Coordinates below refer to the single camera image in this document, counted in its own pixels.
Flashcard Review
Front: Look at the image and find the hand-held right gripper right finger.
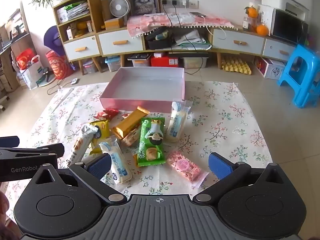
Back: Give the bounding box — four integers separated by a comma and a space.
193, 152, 294, 204

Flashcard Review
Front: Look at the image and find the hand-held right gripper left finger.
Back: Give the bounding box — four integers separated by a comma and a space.
27, 153, 127, 204

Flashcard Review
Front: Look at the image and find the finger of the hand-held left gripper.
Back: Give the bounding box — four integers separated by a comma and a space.
0, 136, 20, 147
0, 144, 64, 159

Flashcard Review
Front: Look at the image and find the white blue bread packet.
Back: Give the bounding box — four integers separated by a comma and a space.
98, 138, 132, 184
166, 100, 194, 142

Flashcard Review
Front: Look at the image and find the silver cookie packet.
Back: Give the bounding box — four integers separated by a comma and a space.
71, 124, 99, 166

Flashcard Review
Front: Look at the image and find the pink nougat packet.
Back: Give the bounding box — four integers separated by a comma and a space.
166, 149, 210, 190

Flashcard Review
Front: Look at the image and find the yellow snack packet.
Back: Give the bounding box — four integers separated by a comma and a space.
89, 119, 111, 155

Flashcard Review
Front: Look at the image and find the orange cracker packet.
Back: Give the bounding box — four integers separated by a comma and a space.
121, 127, 141, 147

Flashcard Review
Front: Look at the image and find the gold wafer packet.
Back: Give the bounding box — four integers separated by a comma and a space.
110, 106, 150, 140

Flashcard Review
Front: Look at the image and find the green biscuit packet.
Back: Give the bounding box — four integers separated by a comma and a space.
136, 117, 166, 167

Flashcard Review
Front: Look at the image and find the pink cardboard box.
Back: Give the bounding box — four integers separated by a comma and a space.
99, 67, 186, 114

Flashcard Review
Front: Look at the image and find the person's left hand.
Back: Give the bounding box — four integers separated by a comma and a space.
0, 191, 12, 228

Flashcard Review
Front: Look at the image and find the floral cloth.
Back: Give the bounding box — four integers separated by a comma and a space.
4, 81, 275, 222

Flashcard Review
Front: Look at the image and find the white shopping bag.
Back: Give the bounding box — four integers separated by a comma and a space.
19, 54, 42, 90

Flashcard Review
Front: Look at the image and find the black stand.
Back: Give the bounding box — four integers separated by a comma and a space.
40, 67, 57, 87

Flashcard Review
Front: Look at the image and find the red shopping bag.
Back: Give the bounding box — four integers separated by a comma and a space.
16, 49, 38, 70

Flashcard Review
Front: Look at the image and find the red gift bag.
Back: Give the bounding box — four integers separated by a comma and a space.
45, 50, 73, 80

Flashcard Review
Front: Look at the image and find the small clear storage box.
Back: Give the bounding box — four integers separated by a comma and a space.
82, 59, 99, 74

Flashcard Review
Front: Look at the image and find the yellow egg tray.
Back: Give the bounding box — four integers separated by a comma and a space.
221, 56, 252, 76

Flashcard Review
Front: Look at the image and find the blue lid storage box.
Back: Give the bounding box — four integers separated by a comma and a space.
105, 55, 122, 72

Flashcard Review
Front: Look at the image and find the wooden storage rack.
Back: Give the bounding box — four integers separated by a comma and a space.
0, 7, 34, 94

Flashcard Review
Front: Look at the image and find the white printed box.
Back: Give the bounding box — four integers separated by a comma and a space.
254, 56, 287, 80

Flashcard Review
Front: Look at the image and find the purple round object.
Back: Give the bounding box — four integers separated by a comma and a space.
43, 25, 66, 56

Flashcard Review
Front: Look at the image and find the black lid storage box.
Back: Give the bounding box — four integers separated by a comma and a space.
127, 53, 152, 68

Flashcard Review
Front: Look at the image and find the wooden television cabinet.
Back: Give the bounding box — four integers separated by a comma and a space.
97, 17, 298, 67

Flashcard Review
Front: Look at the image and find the red box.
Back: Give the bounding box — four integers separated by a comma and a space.
150, 54, 179, 68

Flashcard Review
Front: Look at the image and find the yellow pack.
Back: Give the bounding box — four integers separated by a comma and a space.
74, 21, 88, 36

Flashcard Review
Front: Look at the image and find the paper stack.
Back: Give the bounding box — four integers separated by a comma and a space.
174, 29, 213, 50

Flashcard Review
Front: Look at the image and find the black basket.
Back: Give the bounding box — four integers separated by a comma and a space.
145, 27, 175, 50

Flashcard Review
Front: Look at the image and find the blue plastic stool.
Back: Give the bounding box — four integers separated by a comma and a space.
277, 44, 320, 109

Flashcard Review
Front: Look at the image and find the yellow cardboard box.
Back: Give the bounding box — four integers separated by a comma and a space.
104, 17, 125, 30

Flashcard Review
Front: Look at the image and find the document stack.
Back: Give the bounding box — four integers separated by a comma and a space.
57, 2, 90, 22

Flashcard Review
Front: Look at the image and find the wooden shelf cabinet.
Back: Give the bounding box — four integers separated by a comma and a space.
52, 0, 100, 62

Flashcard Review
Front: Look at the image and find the brown paper bag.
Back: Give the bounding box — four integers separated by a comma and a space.
100, 0, 123, 28

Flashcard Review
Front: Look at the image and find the white microwave oven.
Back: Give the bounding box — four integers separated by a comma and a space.
257, 4, 310, 46

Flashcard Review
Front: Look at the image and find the pink printed cloth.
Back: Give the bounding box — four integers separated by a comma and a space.
127, 12, 235, 40

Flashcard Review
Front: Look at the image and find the white desk fan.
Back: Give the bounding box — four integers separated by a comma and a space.
109, 0, 131, 20

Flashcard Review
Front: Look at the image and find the white printer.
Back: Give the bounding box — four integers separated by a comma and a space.
260, 0, 310, 20

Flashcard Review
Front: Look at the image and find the black cable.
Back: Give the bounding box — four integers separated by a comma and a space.
163, 1, 175, 50
173, 2, 204, 75

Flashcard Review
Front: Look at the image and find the white drawer wooden handle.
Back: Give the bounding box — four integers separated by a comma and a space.
98, 30, 145, 56
262, 39, 297, 62
62, 35, 99, 61
212, 29, 265, 55

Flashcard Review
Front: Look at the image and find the white cable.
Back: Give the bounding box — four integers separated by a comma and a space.
184, 4, 227, 40

